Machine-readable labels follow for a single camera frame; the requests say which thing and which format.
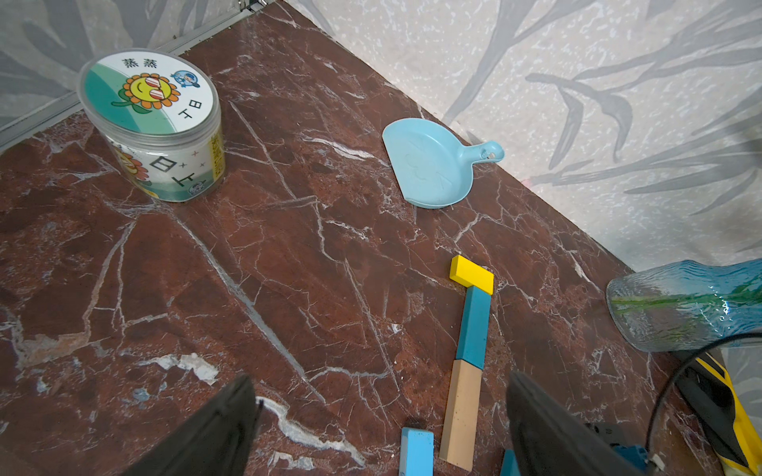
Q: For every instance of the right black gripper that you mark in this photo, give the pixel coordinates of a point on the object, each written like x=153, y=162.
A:
x=614, y=437

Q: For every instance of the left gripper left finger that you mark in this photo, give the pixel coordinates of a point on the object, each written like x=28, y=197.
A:
x=216, y=440

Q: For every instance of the light blue plastic dustpan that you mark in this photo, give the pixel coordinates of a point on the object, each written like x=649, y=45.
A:
x=432, y=167

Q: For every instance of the yellow black hand tool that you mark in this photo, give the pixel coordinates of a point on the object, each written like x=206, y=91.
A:
x=707, y=388

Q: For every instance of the teal block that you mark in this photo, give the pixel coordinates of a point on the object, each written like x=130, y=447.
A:
x=509, y=465
x=474, y=329

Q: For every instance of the light blue block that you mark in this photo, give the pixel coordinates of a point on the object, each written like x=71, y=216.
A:
x=417, y=452

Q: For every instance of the round sunflower label can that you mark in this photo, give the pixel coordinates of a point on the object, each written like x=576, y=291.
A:
x=161, y=117

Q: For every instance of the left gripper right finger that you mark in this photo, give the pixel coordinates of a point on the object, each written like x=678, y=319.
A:
x=547, y=440

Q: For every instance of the tan wooden block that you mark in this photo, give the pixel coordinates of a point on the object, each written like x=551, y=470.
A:
x=460, y=422

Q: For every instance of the small yellow block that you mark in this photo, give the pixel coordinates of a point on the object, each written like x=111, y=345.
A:
x=468, y=274

